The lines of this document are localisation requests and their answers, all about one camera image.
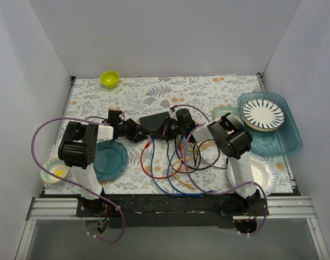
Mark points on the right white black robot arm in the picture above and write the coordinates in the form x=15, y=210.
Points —
x=232, y=139

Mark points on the white paper plate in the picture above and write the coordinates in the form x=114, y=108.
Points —
x=263, y=173

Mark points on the teal scalloped plate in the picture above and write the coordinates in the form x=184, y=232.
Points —
x=110, y=161

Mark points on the aluminium frame rail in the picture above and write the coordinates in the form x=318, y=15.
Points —
x=279, y=207

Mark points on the light green plate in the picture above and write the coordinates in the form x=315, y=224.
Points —
x=220, y=111

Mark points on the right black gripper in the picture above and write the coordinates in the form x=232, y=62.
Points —
x=166, y=129

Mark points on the small patterned yellow bowl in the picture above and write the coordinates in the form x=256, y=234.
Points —
x=56, y=167

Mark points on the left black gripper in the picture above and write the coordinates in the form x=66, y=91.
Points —
x=134, y=130

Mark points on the floral table mat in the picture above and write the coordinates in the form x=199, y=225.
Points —
x=154, y=168

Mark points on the black mounting base plate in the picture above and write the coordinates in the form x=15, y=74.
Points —
x=165, y=211

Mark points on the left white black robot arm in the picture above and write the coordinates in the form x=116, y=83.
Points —
x=78, y=148

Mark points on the teal plastic tray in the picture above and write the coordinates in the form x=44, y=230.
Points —
x=285, y=140

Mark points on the black network switch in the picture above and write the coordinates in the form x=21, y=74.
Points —
x=153, y=122

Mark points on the blue striped white plate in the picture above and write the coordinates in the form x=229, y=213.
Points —
x=262, y=114

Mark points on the lime green bowl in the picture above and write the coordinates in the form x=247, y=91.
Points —
x=110, y=79

